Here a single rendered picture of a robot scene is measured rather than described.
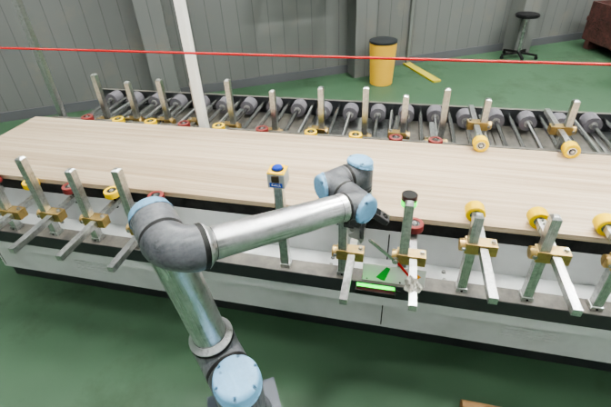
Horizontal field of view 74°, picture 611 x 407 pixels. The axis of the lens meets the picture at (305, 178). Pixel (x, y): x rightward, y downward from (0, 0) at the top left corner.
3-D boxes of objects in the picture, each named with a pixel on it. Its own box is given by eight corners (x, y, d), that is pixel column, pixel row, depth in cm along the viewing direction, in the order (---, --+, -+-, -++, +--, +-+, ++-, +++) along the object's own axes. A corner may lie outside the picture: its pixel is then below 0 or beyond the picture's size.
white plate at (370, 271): (424, 288, 171) (426, 272, 165) (362, 279, 176) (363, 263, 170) (424, 287, 171) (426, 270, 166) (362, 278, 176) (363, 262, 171)
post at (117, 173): (145, 252, 201) (116, 171, 174) (139, 251, 201) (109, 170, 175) (149, 247, 203) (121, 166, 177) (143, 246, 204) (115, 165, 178)
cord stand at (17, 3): (73, 131, 313) (9, -27, 252) (62, 130, 315) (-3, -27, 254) (79, 126, 320) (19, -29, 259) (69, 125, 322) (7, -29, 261)
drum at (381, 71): (387, 76, 586) (391, 34, 554) (398, 85, 556) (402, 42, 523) (363, 80, 580) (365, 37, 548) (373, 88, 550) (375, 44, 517)
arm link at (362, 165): (339, 156, 138) (362, 148, 142) (339, 186, 144) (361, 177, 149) (356, 168, 131) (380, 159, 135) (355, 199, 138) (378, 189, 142)
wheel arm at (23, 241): (16, 255, 182) (13, 248, 180) (10, 254, 183) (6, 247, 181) (81, 198, 217) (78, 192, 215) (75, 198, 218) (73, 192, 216)
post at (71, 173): (103, 250, 207) (69, 171, 181) (97, 249, 208) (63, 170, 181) (107, 245, 210) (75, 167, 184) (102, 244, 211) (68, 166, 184)
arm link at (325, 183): (330, 186, 124) (361, 173, 130) (309, 171, 133) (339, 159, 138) (330, 211, 130) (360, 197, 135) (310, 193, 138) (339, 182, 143)
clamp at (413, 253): (425, 267, 164) (425, 258, 162) (391, 263, 167) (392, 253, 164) (424, 257, 169) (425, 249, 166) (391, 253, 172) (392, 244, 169)
